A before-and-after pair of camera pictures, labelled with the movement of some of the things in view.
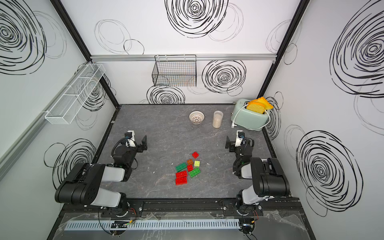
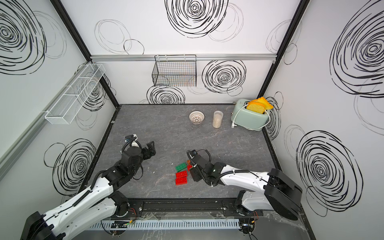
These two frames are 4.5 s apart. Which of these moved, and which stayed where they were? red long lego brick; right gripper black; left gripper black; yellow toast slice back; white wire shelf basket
Moved: right gripper black; left gripper black
Stayed: yellow toast slice back; white wire shelf basket; red long lego brick
